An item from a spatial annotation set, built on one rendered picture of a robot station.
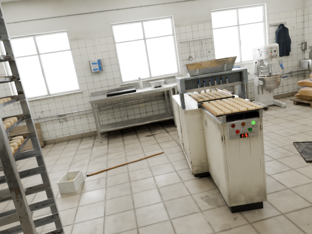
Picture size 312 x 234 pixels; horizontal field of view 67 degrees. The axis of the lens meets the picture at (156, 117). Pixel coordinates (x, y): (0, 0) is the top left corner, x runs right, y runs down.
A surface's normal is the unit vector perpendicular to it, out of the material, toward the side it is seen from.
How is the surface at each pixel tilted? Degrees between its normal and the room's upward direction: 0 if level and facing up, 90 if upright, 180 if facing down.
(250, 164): 90
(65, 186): 90
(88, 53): 90
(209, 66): 115
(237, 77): 90
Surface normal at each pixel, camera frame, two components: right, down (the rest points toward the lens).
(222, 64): 0.10, 0.60
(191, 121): 0.04, 0.22
